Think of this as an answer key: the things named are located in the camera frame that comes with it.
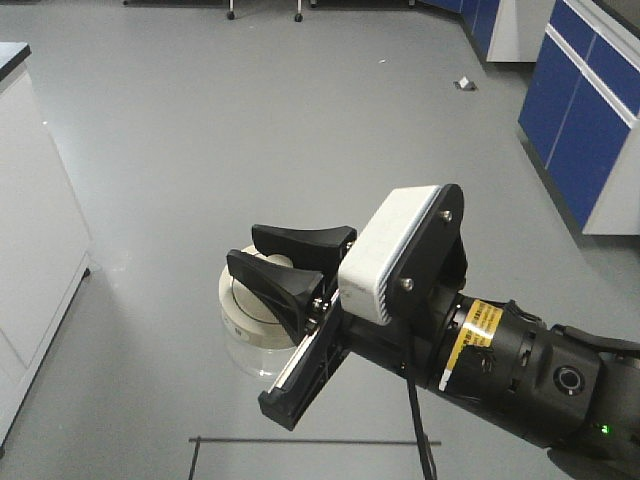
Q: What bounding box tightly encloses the white lab bench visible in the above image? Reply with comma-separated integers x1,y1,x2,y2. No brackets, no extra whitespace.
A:
1,42,91,438

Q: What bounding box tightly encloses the blue lab cabinet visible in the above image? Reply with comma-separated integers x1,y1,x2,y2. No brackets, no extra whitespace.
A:
436,1,639,236

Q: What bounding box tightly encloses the small grey floor debris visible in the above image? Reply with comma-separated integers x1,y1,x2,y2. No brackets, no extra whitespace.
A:
453,76,477,92

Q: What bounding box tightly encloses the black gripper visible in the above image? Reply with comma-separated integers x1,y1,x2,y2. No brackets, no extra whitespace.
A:
226,184,467,429

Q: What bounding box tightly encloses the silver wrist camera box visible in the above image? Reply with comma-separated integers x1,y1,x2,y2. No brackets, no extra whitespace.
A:
337,185,442,326

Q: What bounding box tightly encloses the glass jar with white lid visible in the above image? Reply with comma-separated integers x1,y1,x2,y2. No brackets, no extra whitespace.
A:
218,266,296,381

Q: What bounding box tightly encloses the black camera cable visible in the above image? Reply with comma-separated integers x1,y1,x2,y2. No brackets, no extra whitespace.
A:
405,319,435,480

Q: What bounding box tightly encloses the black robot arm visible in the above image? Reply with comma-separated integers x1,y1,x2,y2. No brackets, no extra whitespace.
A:
226,184,639,479

